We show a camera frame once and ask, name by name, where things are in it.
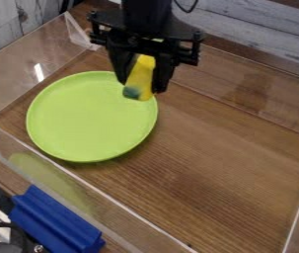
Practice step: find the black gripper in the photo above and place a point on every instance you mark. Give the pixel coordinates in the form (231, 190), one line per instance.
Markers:
(127, 37)

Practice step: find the yellow toy banana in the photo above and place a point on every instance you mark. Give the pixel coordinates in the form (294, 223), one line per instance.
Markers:
(138, 85)

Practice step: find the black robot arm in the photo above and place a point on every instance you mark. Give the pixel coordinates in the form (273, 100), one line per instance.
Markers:
(146, 6)

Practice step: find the green plate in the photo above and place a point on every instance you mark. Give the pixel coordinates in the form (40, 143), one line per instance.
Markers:
(82, 121)

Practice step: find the blue plastic block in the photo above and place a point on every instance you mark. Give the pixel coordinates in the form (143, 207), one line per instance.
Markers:
(54, 225)

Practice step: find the clear acrylic corner bracket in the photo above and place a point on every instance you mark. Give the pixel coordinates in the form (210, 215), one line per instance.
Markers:
(76, 34)

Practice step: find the clear acrylic front wall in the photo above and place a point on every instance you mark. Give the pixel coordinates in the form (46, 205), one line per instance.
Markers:
(127, 232)

